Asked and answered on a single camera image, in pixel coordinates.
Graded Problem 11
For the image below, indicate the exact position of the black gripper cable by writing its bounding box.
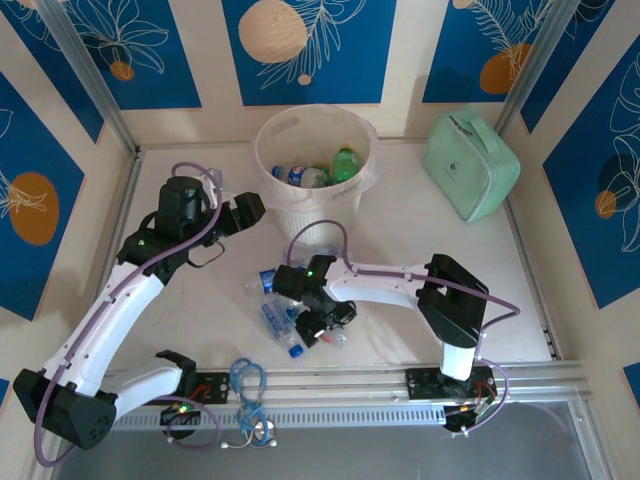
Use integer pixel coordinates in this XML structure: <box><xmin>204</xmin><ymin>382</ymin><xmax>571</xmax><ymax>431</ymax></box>
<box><xmin>191</xmin><ymin>238</ymin><xmax>226</xmax><ymax>269</ymax></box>
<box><xmin>330</xmin><ymin>299</ymin><xmax>359</xmax><ymax>330</ymax></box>

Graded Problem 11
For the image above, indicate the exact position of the crushed blue label bottle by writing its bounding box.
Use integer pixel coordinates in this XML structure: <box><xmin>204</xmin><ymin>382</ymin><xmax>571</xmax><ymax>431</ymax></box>
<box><xmin>257</xmin><ymin>294</ymin><xmax>305</xmax><ymax>360</ymax></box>

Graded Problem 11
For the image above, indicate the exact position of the mint green zip pouch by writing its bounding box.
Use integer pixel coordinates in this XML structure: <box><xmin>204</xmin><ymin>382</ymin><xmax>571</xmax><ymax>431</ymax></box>
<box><xmin>422</xmin><ymin>107</ymin><xmax>522</xmax><ymax>222</ymax></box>

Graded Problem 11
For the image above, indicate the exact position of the clear bottle red blue label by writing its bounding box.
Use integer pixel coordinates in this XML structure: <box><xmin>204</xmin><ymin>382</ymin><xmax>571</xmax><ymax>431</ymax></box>
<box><xmin>319</xmin><ymin>327</ymin><xmax>349</xmax><ymax>350</ymax></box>

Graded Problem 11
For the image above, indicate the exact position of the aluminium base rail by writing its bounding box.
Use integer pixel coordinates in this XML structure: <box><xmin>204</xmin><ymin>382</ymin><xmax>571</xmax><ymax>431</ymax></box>
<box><xmin>99</xmin><ymin>360</ymin><xmax>587</xmax><ymax>409</ymax></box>

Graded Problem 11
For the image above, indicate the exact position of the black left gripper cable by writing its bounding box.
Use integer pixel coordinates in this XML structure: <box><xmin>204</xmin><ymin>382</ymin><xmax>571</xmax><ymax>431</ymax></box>
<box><xmin>191</xmin><ymin>238</ymin><xmax>226</xmax><ymax>269</ymax></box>

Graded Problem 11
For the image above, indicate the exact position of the blue label water bottle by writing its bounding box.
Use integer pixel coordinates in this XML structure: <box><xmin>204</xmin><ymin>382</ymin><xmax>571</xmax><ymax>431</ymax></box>
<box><xmin>271</xmin><ymin>163</ymin><xmax>326</xmax><ymax>189</ymax></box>
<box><xmin>243</xmin><ymin>268</ymin><xmax>279</xmax><ymax>295</ymax></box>

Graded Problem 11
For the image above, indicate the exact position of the blue stethoscope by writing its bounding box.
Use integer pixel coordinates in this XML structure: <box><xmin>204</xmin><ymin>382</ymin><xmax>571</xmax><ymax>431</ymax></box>
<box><xmin>219</xmin><ymin>356</ymin><xmax>279</xmax><ymax>450</ymax></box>

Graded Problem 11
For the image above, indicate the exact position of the black base connector block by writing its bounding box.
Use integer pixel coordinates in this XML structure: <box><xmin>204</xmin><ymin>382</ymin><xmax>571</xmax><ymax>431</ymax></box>
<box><xmin>158</xmin><ymin>403</ymin><xmax>202</xmax><ymax>441</ymax></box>
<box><xmin>442</xmin><ymin>399</ymin><xmax>496</xmax><ymax>435</ymax></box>

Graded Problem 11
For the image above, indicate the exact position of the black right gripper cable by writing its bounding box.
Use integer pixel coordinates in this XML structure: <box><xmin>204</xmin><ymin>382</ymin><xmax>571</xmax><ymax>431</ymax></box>
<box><xmin>330</xmin><ymin>299</ymin><xmax>359</xmax><ymax>330</ymax></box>

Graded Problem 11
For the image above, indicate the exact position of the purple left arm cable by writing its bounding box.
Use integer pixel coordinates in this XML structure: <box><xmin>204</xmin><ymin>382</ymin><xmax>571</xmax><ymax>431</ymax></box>
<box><xmin>33</xmin><ymin>162</ymin><xmax>224</xmax><ymax>469</ymax></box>

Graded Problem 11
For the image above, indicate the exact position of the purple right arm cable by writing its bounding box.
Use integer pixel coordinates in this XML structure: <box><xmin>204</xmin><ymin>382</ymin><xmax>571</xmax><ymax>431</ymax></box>
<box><xmin>284</xmin><ymin>219</ymin><xmax>521</xmax><ymax>439</ymax></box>

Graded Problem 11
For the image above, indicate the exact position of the beige plastic bin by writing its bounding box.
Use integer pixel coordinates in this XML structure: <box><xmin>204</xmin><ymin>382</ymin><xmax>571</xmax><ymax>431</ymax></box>
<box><xmin>253</xmin><ymin>103</ymin><xmax>380</xmax><ymax>246</ymax></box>

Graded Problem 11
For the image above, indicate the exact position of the slotted grey cable duct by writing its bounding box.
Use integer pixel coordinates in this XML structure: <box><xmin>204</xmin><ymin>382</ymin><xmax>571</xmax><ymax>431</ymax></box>
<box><xmin>112</xmin><ymin>403</ymin><xmax>447</xmax><ymax>432</ymax></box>

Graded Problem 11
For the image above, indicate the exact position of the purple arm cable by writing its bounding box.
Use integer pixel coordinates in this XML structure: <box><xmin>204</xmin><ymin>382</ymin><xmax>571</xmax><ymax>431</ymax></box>
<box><xmin>33</xmin><ymin>162</ymin><xmax>224</xmax><ymax>469</ymax></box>
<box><xmin>284</xmin><ymin>219</ymin><xmax>521</xmax><ymax>439</ymax></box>

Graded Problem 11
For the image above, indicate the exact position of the aluminium frame post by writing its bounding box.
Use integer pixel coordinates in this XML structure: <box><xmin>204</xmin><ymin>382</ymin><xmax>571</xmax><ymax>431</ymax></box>
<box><xmin>494</xmin><ymin>0</ymin><xmax>586</xmax><ymax>146</ymax></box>
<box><xmin>37</xmin><ymin>0</ymin><xmax>141</xmax><ymax>157</ymax></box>

